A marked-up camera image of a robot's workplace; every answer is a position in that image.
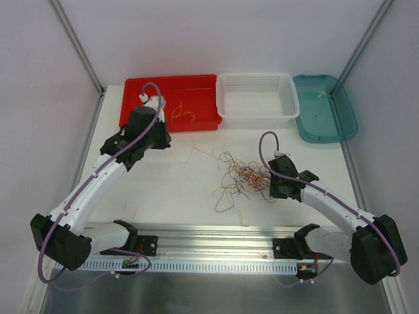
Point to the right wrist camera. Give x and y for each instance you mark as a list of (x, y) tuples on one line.
[(277, 153)]

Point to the left aluminium frame post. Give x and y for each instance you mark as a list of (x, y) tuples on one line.
[(65, 22)]

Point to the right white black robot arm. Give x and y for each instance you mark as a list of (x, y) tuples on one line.
[(371, 245)]

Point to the red plastic tray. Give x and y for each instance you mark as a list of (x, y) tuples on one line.
[(190, 101)]

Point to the aluminium frame post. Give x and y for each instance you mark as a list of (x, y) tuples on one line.
[(65, 22), (366, 37)]

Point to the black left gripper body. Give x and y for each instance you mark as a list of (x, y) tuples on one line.
[(162, 137)]

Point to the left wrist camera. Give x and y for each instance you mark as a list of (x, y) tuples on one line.
[(153, 101)]

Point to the white slotted cable duct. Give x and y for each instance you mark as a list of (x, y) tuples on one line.
[(191, 266)]

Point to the aluminium extrusion rail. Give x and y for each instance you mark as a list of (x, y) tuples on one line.
[(213, 242)]

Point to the white perforated plastic basket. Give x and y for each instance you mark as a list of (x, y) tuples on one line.
[(247, 101)]

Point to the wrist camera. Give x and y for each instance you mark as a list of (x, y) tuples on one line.
[(153, 101), (277, 153)]

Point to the right aluminium frame post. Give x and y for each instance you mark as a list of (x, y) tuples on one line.
[(366, 37)]

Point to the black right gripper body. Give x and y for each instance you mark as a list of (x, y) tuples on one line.
[(279, 188)]

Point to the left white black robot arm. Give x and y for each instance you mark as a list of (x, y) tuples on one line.
[(62, 234)]

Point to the teal transparent plastic tray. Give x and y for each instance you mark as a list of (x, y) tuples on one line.
[(326, 113)]

